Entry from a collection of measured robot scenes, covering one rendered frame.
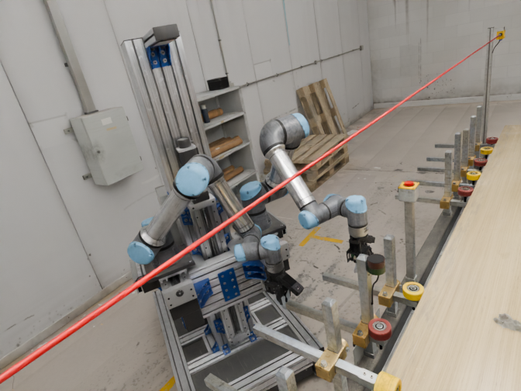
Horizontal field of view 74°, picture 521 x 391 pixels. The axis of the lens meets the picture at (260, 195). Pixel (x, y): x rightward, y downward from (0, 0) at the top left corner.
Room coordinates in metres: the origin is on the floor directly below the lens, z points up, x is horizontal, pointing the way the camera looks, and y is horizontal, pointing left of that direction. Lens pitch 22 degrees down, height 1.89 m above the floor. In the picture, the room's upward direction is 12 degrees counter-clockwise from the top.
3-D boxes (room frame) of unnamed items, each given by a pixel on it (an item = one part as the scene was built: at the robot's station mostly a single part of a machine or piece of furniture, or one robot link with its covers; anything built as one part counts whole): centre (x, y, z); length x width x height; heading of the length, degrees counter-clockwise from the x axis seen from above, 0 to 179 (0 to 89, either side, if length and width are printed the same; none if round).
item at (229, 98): (3.98, 0.43, 0.78); 0.90 x 0.45 x 1.55; 140
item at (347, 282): (1.24, -0.38, 0.84); 0.44 x 0.03 x 0.04; 47
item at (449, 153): (1.94, -1.16, 0.89); 0.04 x 0.04 x 0.48; 47
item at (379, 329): (0.95, -0.33, 0.85); 0.08 x 0.08 x 0.11
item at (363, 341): (1.00, -0.30, 0.85); 0.14 x 0.06 x 0.05; 137
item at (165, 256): (1.49, 0.51, 1.09); 0.15 x 0.15 x 0.10
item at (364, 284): (1.02, -0.31, 0.93); 0.04 x 0.04 x 0.48; 47
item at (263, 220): (1.66, 0.04, 1.09); 0.15 x 0.15 x 0.10
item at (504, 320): (0.86, -0.73, 0.91); 0.09 x 0.07 x 0.02; 14
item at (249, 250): (1.29, 0.10, 1.12); 0.11 x 0.11 x 0.08; 79
